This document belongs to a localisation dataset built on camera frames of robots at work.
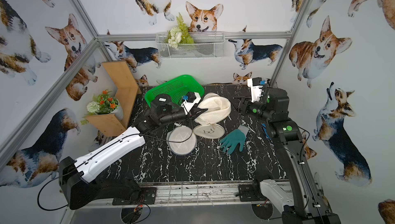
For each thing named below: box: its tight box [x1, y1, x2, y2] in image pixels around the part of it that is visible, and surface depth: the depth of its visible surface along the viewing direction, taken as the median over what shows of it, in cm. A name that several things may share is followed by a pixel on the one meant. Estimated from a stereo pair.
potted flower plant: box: [80, 88, 124, 125], surface depth 85 cm
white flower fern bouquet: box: [164, 12, 195, 49], surface depth 82 cm
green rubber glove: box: [219, 124, 250, 155], surface depth 92 cm
